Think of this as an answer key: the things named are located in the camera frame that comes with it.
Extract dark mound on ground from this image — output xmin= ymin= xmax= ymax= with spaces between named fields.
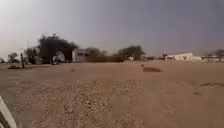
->
xmin=140 ymin=63 xmax=163 ymax=74

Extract dark post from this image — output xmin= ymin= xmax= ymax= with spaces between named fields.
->
xmin=20 ymin=52 xmax=26 ymax=69

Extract broad green tree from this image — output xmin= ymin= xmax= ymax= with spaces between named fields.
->
xmin=117 ymin=44 xmax=146 ymax=62

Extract long white building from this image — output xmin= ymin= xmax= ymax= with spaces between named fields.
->
xmin=164 ymin=51 xmax=203 ymax=62

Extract distant trees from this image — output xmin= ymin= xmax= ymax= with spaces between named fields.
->
xmin=206 ymin=48 xmax=224 ymax=62

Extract low bushy trees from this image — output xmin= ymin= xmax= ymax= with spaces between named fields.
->
xmin=84 ymin=46 xmax=124 ymax=63

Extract large dark tree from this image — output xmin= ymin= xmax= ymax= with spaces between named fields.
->
xmin=24 ymin=32 xmax=80 ymax=65

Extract small white building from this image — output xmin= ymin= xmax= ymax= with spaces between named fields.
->
xmin=71 ymin=48 xmax=90 ymax=64

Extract small tree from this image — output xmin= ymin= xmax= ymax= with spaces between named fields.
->
xmin=7 ymin=51 xmax=20 ymax=64

